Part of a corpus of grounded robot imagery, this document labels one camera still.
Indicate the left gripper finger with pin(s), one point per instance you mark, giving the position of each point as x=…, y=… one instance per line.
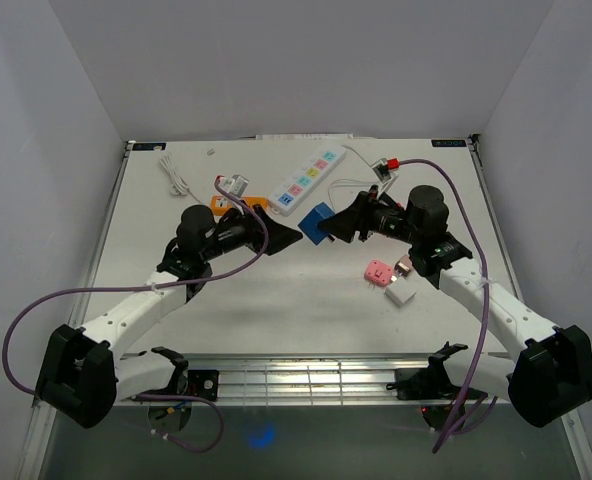
x=261, y=216
x=280, y=238

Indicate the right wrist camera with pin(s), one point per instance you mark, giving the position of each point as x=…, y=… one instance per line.
x=386, y=171

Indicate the aluminium frame rail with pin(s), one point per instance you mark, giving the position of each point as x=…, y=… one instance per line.
x=306, y=380

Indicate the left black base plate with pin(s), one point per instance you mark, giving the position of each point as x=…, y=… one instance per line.
x=203, y=383

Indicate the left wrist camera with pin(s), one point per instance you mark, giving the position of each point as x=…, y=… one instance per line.
x=234, y=186

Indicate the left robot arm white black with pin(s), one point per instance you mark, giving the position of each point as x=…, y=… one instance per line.
x=179, y=277

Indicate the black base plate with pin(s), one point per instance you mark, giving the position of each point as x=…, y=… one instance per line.
x=422, y=384
x=203, y=383

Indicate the corner label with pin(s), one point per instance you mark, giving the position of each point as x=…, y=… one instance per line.
x=149, y=146
x=449, y=143

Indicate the white plug adapter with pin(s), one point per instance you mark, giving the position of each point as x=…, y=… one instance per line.
x=399, y=293

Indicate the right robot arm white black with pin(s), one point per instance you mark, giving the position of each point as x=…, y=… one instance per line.
x=548, y=370

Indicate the rose gold plug adapter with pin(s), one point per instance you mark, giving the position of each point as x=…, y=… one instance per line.
x=403, y=267

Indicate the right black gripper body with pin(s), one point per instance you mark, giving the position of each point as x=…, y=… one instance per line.
x=387, y=220

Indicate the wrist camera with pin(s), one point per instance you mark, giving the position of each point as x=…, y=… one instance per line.
x=386, y=171
x=234, y=186

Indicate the left corner label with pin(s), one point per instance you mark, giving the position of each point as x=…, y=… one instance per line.
x=149, y=146

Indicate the right corner label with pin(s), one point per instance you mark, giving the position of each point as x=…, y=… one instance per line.
x=449, y=143

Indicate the pink plug adapter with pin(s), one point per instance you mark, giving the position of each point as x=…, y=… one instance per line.
x=378, y=273

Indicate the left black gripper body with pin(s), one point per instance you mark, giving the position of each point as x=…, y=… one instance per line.
x=239, y=232

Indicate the orange power strip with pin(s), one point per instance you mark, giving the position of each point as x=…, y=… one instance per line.
x=218, y=204

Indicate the white multicolour power strip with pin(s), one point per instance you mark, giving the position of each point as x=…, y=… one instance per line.
x=329, y=164

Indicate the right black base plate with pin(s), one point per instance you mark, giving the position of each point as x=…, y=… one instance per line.
x=422, y=384

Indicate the blue cube socket adapter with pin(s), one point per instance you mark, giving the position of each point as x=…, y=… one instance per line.
x=309, y=225

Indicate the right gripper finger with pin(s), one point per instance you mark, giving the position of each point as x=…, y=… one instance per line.
x=365, y=201
x=345, y=225

